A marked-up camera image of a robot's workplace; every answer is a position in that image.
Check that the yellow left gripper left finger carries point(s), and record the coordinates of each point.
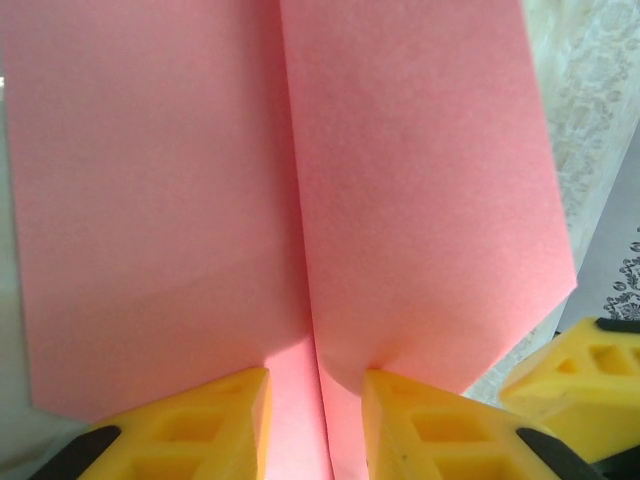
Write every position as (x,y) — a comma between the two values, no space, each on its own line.
(190,435)

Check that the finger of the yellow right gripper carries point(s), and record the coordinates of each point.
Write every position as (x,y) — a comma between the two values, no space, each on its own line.
(590,380)

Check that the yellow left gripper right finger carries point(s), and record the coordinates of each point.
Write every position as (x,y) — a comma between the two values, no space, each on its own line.
(440,440)

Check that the pink paper sheet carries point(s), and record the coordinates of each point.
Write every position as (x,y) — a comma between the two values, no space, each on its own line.
(200,200)

